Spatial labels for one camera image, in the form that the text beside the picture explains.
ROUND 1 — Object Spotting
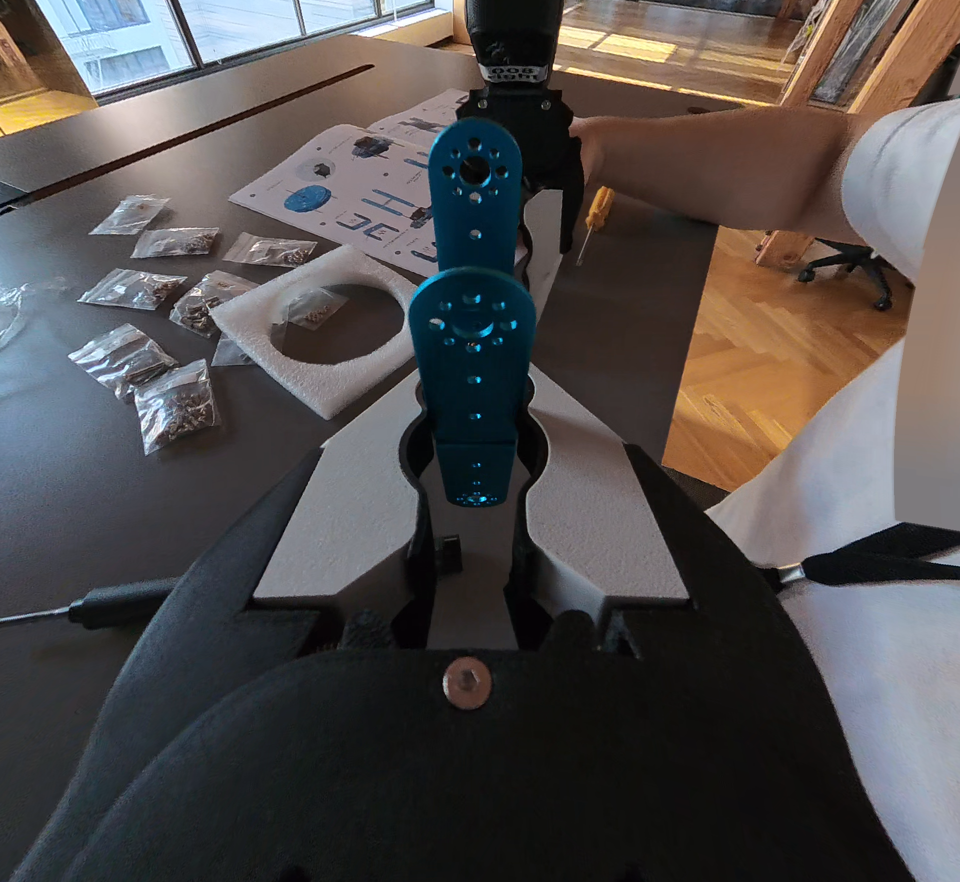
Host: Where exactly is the black lanyard strap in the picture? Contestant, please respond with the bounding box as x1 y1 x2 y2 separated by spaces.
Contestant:
772 522 960 591

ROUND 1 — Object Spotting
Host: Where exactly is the person in white shirt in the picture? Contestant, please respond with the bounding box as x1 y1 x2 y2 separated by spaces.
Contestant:
705 98 960 882

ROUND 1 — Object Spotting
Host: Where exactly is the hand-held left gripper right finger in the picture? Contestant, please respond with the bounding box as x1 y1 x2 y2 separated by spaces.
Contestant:
512 363 693 647

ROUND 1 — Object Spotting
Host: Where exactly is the yellow handled screwdriver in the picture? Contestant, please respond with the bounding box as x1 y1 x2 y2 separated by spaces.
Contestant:
576 186 616 267

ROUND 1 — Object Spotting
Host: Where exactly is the black precision screwdriver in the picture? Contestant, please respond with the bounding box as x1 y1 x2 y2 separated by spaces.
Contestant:
0 577 181 632

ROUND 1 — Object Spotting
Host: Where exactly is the wooden post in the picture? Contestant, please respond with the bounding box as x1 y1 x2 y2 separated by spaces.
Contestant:
756 0 960 270
778 0 912 107

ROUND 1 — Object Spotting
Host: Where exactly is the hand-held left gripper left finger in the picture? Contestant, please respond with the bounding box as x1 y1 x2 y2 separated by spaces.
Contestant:
253 372 442 645

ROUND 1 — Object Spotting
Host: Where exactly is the dark grey desk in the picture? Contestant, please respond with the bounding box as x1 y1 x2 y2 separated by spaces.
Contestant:
0 33 744 882

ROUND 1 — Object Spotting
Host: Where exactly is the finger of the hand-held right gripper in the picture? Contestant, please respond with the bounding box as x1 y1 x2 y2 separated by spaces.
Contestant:
516 189 565 313

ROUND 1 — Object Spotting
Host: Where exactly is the clear plastic wrap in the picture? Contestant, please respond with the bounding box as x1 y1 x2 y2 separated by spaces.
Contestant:
0 278 46 351

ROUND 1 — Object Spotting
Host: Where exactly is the black office chair base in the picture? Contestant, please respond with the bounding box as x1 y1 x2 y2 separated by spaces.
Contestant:
797 237 915 312

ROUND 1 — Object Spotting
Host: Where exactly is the printed instruction sheet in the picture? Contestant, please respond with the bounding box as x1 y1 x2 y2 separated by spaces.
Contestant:
228 87 541 279

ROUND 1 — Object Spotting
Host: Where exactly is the person's right forearm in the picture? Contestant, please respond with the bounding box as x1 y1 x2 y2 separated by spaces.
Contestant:
600 102 871 247

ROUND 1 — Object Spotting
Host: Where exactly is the blue metal bracket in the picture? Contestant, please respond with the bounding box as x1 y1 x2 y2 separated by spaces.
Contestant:
407 117 539 510

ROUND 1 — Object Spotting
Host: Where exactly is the white foam frame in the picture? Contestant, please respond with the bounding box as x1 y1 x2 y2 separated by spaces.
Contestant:
210 245 421 420

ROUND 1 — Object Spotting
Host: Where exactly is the group of clear screw bags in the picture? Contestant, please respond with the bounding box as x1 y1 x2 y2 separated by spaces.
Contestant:
69 194 350 456

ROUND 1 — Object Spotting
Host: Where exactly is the person's right hand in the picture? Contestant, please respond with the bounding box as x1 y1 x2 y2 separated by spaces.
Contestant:
570 115 611 183

